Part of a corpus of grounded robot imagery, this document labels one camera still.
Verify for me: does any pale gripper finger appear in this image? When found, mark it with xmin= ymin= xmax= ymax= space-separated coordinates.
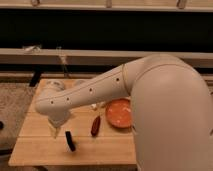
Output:
xmin=49 ymin=125 xmax=61 ymax=139

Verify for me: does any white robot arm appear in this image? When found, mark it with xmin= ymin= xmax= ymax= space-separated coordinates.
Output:
xmin=35 ymin=54 xmax=213 ymax=171

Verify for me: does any black table leg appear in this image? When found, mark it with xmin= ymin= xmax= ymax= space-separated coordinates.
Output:
xmin=29 ymin=70 xmax=42 ymax=87

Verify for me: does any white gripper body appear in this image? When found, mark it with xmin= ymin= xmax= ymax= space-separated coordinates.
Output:
xmin=48 ymin=111 xmax=71 ymax=128

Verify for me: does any grey horizontal rail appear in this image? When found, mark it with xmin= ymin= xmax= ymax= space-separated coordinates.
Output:
xmin=0 ymin=48 xmax=213 ymax=68

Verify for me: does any upper wooden rail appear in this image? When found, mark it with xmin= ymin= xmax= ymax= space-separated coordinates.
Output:
xmin=0 ymin=0 xmax=213 ymax=12

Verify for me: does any wooden table board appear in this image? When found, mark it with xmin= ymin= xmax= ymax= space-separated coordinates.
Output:
xmin=9 ymin=79 xmax=136 ymax=166

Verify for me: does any dark red sausage toy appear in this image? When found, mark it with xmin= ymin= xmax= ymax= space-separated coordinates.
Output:
xmin=91 ymin=116 xmax=101 ymax=136

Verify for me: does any orange plate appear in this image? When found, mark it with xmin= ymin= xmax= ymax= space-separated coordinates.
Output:
xmin=105 ymin=98 xmax=132 ymax=128

